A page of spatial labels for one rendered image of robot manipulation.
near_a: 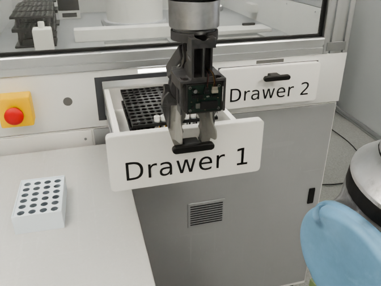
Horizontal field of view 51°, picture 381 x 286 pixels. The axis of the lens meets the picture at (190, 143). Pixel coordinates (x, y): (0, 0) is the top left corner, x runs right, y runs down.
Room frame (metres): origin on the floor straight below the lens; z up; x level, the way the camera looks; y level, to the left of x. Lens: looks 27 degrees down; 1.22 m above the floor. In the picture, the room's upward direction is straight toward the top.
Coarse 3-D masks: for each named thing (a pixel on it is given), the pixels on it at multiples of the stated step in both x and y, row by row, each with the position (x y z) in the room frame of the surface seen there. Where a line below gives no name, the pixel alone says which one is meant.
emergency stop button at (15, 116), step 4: (12, 108) 0.81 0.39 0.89; (16, 108) 0.81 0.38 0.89; (8, 112) 0.80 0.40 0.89; (12, 112) 0.81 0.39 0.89; (16, 112) 0.81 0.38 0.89; (20, 112) 0.81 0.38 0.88; (4, 116) 0.80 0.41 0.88; (8, 116) 0.80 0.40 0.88; (12, 116) 0.80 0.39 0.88; (16, 116) 0.81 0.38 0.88; (20, 116) 0.81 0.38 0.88; (8, 120) 0.80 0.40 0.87; (12, 120) 0.80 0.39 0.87; (16, 120) 0.81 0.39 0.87; (20, 120) 0.81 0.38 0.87; (12, 124) 0.81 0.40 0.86; (16, 124) 0.81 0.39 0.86
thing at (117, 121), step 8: (104, 88) 0.95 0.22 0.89; (112, 88) 0.95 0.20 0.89; (120, 88) 0.95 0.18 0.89; (128, 88) 0.96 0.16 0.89; (104, 96) 0.94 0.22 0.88; (112, 96) 0.95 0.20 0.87; (120, 96) 0.95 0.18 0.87; (104, 104) 0.93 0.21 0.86; (112, 104) 0.84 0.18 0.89; (120, 104) 0.95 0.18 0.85; (112, 112) 0.79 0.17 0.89; (120, 112) 0.93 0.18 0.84; (216, 112) 0.84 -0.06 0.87; (224, 112) 0.79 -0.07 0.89; (112, 120) 0.75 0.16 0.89; (120, 120) 0.88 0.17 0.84; (216, 120) 0.84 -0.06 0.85; (112, 128) 0.71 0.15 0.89; (120, 128) 0.83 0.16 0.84; (128, 128) 0.83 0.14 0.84
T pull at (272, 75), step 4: (268, 76) 0.99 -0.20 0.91; (272, 76) 0.99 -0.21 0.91; (276, 76) 0.99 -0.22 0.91; (280, 76) 0.99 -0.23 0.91; (284, 76) 1.00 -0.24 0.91; (288, 76) 1.00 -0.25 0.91; (264, 80) 0.98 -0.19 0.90; (268, 80) 0.98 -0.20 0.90; (272, 80) 0.99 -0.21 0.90; (276, 80) 0.99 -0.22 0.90; (280, 80) 0.99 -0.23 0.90
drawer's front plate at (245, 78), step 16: (272, 64) 1.04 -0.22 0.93; (288, 64) 1.04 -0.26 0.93; (304, 64) 1.05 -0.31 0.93; (320, 64) 1.06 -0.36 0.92; (240, 80) 1.00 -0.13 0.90; (256, 80) 1.02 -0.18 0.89; (288, 80) 1.04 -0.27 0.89; (304, 80) 1.05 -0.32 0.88; (256, 96) 1.02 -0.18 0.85; (272, 96) 1.03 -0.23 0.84; (288, 96) 1.04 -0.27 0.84; (304, 96) 1.05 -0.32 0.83
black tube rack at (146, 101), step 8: (136, 88) 0.93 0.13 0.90; (144, 88) 0.93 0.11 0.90; (152, 88) 0.94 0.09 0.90; (160, 88) 0.94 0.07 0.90; (128, 96) 0.87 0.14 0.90; (136, 96) 0.87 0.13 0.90; (144, 96) 0.88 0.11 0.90; (152, 96) 0.88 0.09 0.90; (160, 96) 0.87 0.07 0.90; (128, 104) 0.83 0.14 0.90; (136, 104) 0.82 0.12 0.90; (144, 104) 0.82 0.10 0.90; (152, 104) 0.82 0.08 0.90; (160, 104) 0.83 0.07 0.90; (128, 112) 0.77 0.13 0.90; (136, 112) 0.78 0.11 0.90; (144, 112) 0.78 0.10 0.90; (152, 112) 0.79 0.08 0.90; (160, 112) 0.77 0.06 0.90; (128, 120) 0.80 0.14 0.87; (136, 120) 0.74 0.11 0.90; (144, 120) 0.73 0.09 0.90; (136, 128) 0.76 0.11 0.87; (144, 128) 0.76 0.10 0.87
